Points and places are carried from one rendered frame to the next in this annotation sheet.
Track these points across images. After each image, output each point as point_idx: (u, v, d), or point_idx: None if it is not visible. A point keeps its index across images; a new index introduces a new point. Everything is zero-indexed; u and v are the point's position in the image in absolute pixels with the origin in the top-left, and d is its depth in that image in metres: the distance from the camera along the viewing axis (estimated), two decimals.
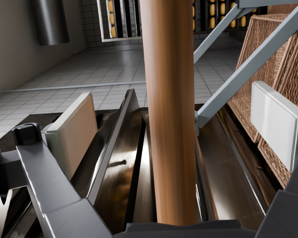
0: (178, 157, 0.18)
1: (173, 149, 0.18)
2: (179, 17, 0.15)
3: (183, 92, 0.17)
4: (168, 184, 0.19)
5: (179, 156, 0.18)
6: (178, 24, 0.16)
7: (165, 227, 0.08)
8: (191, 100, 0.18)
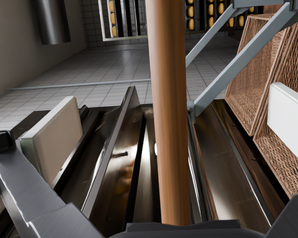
0: (174, 118, 0.24)
1: (170, 112, 0.24)
2: (173, 12, 0.21)
3: (177, 68, 0.23)
4: (166, 140, 0.25)
5: (175, 117, 0.24)
6: (173, 18, 0.22)
7: (165, 227, 0.08)
8: (183, 75, 0.24)
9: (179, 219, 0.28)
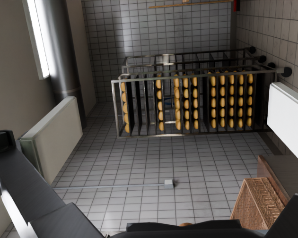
0: None
1: None
2: None
3: None
4: None
5: None
6: None
7: (165, 227, 0.08)
8: None
9: None
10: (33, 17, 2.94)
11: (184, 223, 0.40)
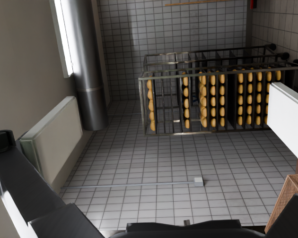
0: None
1: None
2: None
3: None
4: None
5: None
6: None
7: (165, 227, 0.08)
8: None
9: None
10: (59, 14, 2.92)
11: None
